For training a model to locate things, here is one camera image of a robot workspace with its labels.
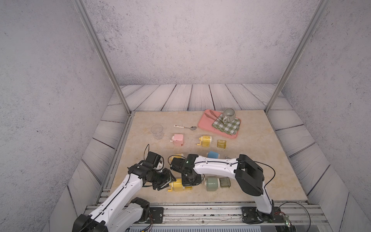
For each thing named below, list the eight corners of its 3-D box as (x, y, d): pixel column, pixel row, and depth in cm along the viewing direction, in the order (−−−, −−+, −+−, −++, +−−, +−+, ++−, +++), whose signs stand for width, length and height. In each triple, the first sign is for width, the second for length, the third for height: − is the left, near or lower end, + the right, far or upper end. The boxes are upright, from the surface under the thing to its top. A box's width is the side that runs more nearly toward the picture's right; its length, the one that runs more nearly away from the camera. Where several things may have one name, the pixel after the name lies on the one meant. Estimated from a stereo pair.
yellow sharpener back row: (197, 147, 101) (197, 140, 95) (197, 142, 104) (197, 135, 97) (210, 147, 101) (212, 140, 95) (210, 142, 103) (211, 135, 97)
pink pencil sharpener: (171, 146, 102) (170, 141, 97) (172, 139, 106) (171, 134, 100) (183, 146, 102) (182, 141, 96) (183, 139, 106) (183, 134, 100)
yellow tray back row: (216, 147, 101) (217, 145, 98) (217, 141, 104) (218, 139, 102) (225, 149, 100) (226, 146, 98) (225, 142, 103) (226, 140, 101)
